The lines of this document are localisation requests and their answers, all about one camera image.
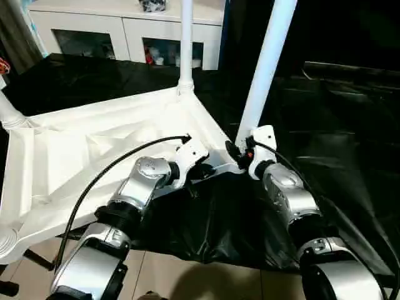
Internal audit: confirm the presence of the grey curtain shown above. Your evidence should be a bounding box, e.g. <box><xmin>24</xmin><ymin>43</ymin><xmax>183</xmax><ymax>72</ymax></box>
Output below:
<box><xmin>0</xmin><ymin>0</ymin><xmax>44</xmax><ymax>76</ymax></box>

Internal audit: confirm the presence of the white glass-door cabinet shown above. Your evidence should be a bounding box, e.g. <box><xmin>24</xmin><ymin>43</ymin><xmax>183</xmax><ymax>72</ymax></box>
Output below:
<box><xmin>27</xmin><ymin>0</ymin><xmax>224</xmax><ymax>70</ymax></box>

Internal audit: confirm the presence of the white plastic table leg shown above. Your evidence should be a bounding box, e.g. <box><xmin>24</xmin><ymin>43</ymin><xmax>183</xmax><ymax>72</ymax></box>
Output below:
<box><xmin>234</xmin><ymin>0</ymin><xmax>299</xmax><ymax>150</ymax></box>
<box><xmin>176</xmin><ymin>0</ymin><xmax>196</xmax><ymax>94</ymax></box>
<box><xmin>0</xmin><ymin>92</ymin><xmax>28</xmax><ymax>129</ymax></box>
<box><xmin>0</xmin><ymin>226</ymin><xmax>21</xmax><ymax>260</ymax></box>

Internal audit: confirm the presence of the black folding table frame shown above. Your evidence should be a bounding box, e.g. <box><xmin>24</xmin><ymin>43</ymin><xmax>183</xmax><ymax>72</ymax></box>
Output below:
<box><xmin>0</xmin><ymin>223</ymin><xmax>94</xmax><ymax>296</ymax></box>

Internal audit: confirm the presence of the black horizontal bar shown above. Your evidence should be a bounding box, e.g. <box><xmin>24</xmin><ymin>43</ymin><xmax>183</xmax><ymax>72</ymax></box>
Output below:
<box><xmin>302</xmin><ymin>61</ymin><xmax>400</xmax><ymax>79</ymax></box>

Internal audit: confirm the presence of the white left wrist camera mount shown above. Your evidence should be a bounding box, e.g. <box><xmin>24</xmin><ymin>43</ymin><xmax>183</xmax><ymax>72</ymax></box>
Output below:
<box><xmin>173</xmin><ymin>136</ymin><xmax>210</xmax><ymax>190</ymax></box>

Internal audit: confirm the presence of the white plastic table top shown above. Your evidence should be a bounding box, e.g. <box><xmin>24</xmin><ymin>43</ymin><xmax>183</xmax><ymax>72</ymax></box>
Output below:
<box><xmin>0</xmin><ymin>86</ymin><xmax>248</xmax><ymax>265</ymax></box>

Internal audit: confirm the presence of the dark patterned bundle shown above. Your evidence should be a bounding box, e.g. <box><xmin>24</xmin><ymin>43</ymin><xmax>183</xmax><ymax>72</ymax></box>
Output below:
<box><xmin>138</xmin><ymin>0</ymin><xmax>168</xmax><ymax>13</ymax></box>

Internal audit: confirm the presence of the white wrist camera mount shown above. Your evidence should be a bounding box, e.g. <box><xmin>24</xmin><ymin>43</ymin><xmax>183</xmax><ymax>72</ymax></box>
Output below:
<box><xmin>247</xmin><ymin>124</ymin><xmax>278</xmax><ymax>181</ymax></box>
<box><xmin>173</xmin><ymin>136</ymin><xmax>210</xmax><ymax>190</ymax></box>

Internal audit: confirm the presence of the blue vertical panel edge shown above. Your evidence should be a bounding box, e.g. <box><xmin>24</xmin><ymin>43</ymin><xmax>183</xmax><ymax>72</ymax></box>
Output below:
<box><xmin>218</xmin><ymin>0</ymin><xmax>234</xmax><ymax>71</ymax></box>

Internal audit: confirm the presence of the dark furniture with brass label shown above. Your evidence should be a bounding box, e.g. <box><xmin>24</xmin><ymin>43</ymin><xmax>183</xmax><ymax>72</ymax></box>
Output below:
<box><xmin>221</xmin><ymin>0</ymin><xmax>400</xmax><ymax>76</ymax></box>

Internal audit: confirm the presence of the black plastic mat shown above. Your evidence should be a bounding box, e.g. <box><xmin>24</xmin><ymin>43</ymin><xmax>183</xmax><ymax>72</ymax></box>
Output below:
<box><xmin>0</xmin><ymin>52</ymin><xmax>400</xmax><ymax>273</ymax></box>

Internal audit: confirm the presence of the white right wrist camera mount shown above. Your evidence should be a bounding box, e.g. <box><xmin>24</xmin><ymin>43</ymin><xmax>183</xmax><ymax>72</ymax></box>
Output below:
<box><xmin>247</xmin><ymin>124</ymin><xmax>278</xmax><ymax>181</ymax></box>

